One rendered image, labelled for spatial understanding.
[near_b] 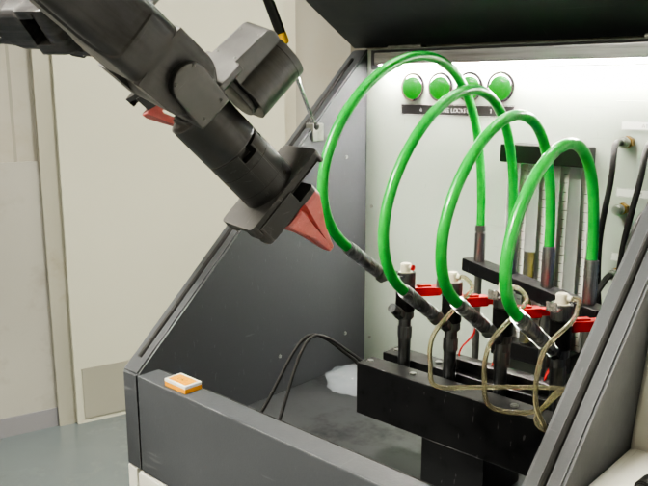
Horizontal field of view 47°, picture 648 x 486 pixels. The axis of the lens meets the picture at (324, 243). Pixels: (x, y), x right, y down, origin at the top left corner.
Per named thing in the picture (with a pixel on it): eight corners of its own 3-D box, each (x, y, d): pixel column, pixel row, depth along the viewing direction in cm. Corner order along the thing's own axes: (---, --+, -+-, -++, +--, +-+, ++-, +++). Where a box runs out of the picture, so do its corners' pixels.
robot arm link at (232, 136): (155, 122, 69) (177, 128, 64) (204, 68, 70) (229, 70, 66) (206, 173, 73) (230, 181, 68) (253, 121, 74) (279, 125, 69)
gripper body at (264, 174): (328, 161, 73) (281, 107, 69) (263, 243, 70) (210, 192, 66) (294, 156, 78) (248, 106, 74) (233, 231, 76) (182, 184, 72)
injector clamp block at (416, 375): (355, 455, 115) (356, 361, 112) (395, 433, 122) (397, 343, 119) (566, 546, 92) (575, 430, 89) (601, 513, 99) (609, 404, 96)
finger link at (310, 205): (361, 235, 76) (304, 175, 71) (318, 291, 75) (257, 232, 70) (324, 225, 82) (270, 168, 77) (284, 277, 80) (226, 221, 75)
